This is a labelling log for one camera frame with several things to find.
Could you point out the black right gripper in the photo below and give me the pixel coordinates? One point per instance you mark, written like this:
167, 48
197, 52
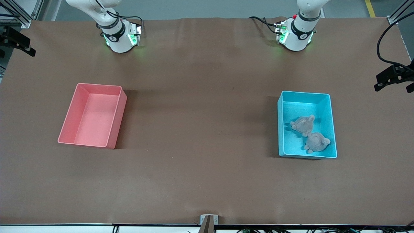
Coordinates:
13, 38

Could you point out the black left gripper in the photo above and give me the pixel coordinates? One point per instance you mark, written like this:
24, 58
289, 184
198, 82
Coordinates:
392, 74

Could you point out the small grey plush toy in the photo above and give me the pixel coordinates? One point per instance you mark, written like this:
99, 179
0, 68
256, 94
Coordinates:
304, 124

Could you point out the large grey plush toy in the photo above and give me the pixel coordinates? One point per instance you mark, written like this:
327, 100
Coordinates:
317, 142

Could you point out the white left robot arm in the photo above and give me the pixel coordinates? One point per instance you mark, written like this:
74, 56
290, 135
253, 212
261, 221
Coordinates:
299, 38

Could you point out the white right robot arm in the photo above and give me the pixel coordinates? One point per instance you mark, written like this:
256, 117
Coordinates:
119, 42

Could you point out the pink plastic box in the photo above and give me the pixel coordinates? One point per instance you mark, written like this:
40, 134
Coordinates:
93, 132

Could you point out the blue plastic box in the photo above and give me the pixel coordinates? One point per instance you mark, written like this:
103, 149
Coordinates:
291, 145

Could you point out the silver base connector panel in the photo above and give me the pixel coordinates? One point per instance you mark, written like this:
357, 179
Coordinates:
137, 32
278, 30

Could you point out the brown table mat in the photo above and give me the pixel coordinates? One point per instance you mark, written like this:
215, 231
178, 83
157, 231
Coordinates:
207, 178

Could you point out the aluminium frame strut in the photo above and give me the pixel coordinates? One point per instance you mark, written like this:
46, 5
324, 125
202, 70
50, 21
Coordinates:
26, 23
393, 21

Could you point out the metal mount bracket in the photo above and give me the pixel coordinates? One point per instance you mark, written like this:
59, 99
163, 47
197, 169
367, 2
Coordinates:
203, 220

